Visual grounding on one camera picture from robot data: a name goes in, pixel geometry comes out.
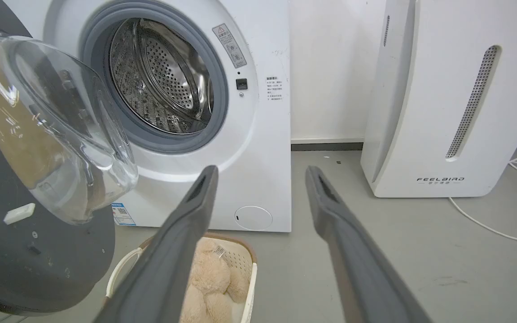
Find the white air purifier appliance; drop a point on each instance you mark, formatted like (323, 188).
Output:
(447, 98)

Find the beige plush teddy bear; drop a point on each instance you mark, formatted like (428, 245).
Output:
(211, 282)

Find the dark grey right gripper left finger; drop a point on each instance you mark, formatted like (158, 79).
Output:
(168, 264)

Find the washing machine door with glass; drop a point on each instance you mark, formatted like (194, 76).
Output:
(38, 179)

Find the white front-load washing machine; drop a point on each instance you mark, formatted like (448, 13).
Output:
(222, 112)

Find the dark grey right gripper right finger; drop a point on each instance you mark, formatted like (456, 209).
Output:
(361, 269)

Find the white laundry basket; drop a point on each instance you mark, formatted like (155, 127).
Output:
(240, 264)

